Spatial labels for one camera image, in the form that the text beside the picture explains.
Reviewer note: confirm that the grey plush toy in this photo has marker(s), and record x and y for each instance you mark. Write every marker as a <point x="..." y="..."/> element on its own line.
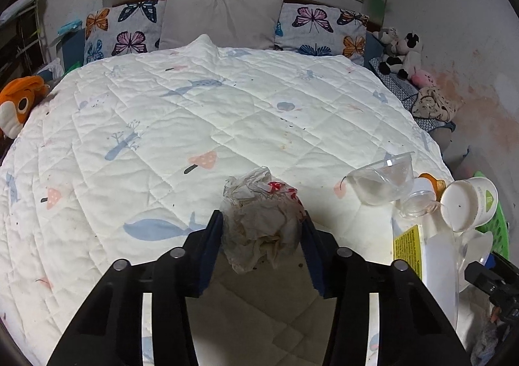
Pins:
<point x="385" y="37"/>

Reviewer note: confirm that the black white cow plush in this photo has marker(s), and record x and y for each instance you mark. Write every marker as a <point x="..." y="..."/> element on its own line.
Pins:
<point x="407" y="54"/>

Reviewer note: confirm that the clothes rack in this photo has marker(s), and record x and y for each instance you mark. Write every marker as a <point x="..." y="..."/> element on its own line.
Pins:
<point x="22" y="25"/>

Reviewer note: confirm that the plastic bag with tissue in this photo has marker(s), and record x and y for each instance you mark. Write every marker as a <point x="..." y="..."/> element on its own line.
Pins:
<point x="259" y="224"/>

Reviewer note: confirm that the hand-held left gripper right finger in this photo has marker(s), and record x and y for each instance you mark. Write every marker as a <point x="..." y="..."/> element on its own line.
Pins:
<point x="314" y="260"/>

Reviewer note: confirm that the white packet yellow label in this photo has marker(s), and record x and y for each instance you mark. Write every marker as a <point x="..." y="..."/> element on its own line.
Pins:
<point x="438" y="268"/>

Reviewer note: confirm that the pink plush toy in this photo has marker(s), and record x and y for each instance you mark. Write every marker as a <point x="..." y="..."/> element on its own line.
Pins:
<point x="423" y="77"/>

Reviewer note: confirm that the white paper cup green label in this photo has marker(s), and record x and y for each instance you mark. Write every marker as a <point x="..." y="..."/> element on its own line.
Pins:
<point x="462" y="204"/>

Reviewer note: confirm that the orange plush toy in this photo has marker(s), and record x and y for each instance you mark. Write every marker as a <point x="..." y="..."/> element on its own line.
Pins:
<point x="22" y="100"/>

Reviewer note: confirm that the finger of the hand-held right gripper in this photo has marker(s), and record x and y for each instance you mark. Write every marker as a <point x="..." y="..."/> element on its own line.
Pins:
<point x="484" y="276"/>
<point x="507" y="266"/>

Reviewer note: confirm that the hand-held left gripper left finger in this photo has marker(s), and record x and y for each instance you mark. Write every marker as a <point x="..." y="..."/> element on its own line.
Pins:
<point x="211" y="252"/>

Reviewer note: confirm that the butterfly print pillow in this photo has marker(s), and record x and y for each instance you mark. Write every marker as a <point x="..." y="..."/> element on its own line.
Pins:
<point x="320" y="25"/>
<point x="121" y="29"/>

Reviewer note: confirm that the white printed quilt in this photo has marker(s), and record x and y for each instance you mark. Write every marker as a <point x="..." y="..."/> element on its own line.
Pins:
<point x="162" y="127"/>

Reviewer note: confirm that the small clear plastic cup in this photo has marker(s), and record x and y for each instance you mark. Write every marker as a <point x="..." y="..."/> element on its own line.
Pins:
<point x="417" y="204"/>

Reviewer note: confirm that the beige spotted cloth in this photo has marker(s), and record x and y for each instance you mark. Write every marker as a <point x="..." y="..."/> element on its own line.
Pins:
<point x="434" y="104"/>

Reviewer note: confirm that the large clear plastic cup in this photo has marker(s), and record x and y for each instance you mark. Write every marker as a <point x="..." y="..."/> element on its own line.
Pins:
<point x="377" y="187"/>

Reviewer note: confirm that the teal packet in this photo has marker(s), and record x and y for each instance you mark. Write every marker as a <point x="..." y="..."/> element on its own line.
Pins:
<point x="69" y="27"/>

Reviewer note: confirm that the green plastic basket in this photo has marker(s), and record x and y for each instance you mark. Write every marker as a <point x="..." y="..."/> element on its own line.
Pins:
<point x="502" y="236"/>

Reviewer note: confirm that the grey pillow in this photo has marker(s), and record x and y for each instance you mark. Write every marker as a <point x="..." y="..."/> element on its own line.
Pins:
<point x="221" y="21"/>

